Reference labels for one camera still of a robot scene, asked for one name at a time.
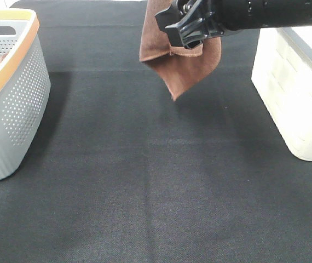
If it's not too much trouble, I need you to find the brown towel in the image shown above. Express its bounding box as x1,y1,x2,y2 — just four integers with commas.
139,1,222,101

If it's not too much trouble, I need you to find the grey perforated laundry basket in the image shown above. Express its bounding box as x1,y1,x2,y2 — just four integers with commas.
0,8,51,180

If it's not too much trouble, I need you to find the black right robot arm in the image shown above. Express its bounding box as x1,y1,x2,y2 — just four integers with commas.
155,0,312,49

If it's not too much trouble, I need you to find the black fabric table mat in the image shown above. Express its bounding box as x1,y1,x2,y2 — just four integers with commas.
0,1,312,262

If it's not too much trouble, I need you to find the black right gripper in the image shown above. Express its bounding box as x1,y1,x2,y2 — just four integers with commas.
155,0,240,49

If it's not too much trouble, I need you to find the white slotted storage basket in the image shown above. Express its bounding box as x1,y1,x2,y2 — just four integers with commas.
251,27,312,161

